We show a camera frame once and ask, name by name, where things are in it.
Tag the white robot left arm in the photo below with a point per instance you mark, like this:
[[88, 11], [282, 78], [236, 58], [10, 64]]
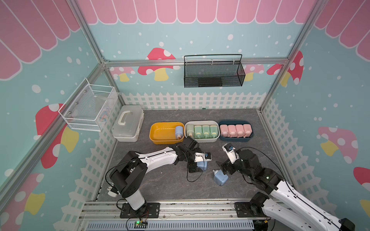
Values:
[[126, 177]]

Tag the green circuit board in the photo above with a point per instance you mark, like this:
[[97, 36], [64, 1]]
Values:
[[140, 224]]

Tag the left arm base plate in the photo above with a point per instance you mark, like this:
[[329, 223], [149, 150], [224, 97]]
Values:
[[147, 210]]

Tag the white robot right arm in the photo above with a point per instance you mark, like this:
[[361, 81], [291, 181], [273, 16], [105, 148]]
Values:
[[277, 199]]

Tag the pale green round sharpener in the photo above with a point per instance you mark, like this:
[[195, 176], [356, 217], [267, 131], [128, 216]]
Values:
[[190, 130]]

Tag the white plastic storage tub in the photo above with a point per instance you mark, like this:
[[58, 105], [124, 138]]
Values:
[[201, 123]]

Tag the white wire wall basket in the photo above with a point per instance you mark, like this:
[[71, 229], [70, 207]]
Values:
[[89, 107]]

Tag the black wire mesh basket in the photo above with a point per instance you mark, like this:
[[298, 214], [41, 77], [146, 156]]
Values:
[[213, 70]]

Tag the yellow plastic storage tub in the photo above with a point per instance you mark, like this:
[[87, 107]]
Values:
[[165, 132]]

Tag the blue sharpener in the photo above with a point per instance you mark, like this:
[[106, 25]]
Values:
[[219, 177], [202, 165], [179, 132]]

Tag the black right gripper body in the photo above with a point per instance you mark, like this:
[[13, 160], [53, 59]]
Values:
[[236, 166]]

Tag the pink sharpener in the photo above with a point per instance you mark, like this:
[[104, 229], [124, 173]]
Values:
[[240, 130], [232, 131], [224, 131], [247, 130]]

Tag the white lidded plastic case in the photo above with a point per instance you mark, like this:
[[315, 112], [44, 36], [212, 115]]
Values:
[[128, 125]]

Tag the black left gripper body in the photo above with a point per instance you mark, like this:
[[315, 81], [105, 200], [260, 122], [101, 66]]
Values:
[[190, 159]]

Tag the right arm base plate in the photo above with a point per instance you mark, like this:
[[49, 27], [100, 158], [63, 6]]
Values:
[[250, 210]]

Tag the dark teal storage tub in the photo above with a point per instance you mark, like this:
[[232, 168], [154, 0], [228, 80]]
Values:
[[235, 122]]

